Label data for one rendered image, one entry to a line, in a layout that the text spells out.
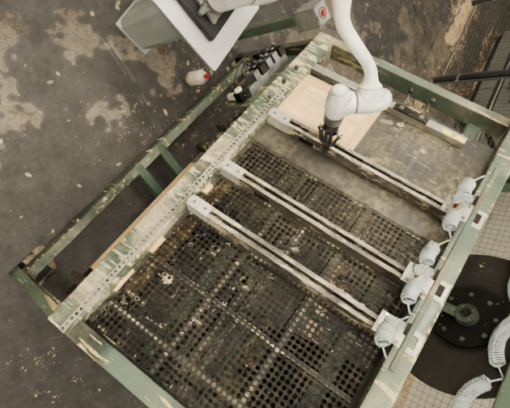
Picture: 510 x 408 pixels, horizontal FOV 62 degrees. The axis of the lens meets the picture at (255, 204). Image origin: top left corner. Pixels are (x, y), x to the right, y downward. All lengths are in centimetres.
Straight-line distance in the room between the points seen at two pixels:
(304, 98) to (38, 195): 163
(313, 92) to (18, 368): 237
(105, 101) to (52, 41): 43
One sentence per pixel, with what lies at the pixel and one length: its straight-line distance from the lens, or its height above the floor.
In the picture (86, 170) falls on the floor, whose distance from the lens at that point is 280.
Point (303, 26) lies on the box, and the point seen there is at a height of 81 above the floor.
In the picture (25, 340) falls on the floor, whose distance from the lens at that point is 294.
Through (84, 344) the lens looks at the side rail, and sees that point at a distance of 193.
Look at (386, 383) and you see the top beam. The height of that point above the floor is 187.
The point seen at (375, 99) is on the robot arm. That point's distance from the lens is 195.
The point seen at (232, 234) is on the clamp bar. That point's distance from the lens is 194.
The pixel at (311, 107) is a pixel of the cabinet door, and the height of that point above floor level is 101.
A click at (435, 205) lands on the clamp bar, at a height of 171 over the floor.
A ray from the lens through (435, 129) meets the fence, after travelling 250.
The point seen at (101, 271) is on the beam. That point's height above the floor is 84.
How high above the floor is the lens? 263
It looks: 48 degrees down
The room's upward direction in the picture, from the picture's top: 101 degrees clockwise
